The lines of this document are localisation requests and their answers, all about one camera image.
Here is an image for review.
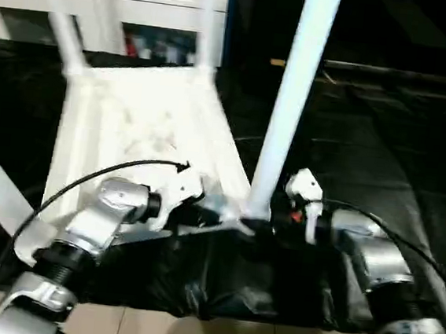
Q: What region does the white plastic table top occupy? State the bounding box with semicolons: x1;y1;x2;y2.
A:
10;48;285;291

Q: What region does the white sideboard cabinet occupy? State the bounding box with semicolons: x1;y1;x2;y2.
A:
0;0;230;68

